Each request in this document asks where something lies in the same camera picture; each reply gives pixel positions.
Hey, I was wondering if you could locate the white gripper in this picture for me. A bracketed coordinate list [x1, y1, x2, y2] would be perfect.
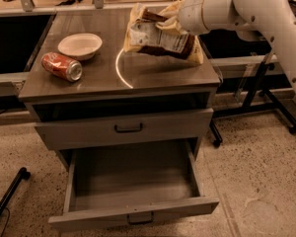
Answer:
[156, 0, 208, 36]

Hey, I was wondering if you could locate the brown chip bag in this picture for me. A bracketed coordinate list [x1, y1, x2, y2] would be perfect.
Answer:
[123, 3, 203, 64]

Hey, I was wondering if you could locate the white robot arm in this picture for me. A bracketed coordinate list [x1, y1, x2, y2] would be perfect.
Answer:
[157, 0, 296, 94]

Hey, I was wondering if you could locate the closed grey top drawer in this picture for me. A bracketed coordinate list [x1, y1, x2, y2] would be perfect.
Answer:
[36, 109, 213, 150]

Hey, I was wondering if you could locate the grey drawer cabinet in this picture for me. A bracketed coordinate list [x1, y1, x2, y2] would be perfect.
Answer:
[19, 9, 220, 164]

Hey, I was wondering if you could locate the open grey middle drawer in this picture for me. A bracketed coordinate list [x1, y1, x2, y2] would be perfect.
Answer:
[49, 139, 219, 232]

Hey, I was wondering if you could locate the white paper bowl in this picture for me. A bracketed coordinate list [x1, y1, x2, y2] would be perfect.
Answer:
[57, 33, 103, 61]

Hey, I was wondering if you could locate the red soda can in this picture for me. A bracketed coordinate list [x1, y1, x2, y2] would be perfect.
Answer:
[41, 52, 83, 82]

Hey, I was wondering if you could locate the black side table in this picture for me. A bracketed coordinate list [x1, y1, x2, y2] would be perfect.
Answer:
[201, 30, 296, 134]

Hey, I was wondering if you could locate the black stand leg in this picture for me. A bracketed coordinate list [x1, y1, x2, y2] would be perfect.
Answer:
[0, 167, 31, 216]

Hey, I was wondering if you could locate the black top drawer handle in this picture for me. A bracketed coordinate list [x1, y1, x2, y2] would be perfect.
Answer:
[114, 122, 143, 133]

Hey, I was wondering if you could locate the black drawer handle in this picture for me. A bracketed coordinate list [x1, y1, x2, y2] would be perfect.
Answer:
[126, 211, 154, 225]
[114, 122, 143, 133]

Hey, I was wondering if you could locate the black middle drawer handle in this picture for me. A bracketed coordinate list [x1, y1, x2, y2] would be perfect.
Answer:
[126, 211, 154, 225]

